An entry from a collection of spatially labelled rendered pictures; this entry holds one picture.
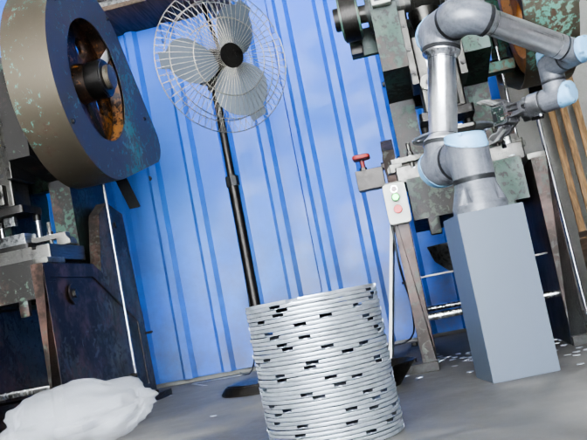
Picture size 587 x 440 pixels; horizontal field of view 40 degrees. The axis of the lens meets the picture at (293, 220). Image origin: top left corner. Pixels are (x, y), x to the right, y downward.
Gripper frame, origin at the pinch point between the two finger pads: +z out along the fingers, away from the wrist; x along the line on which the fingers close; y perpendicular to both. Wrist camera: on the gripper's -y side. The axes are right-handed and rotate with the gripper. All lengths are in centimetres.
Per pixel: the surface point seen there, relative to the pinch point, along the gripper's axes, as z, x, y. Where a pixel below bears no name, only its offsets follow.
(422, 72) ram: 19.5, -25.3, 0.2
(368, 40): 44, -47, -4
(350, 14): 36, -53, 14
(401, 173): 27.2, 10.0, 14.4
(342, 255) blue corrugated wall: 135, 28, -63
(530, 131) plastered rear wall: 54, -15, -130
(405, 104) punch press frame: 41.2, -20.9, -15.3
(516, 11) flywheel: 3, -48, -48
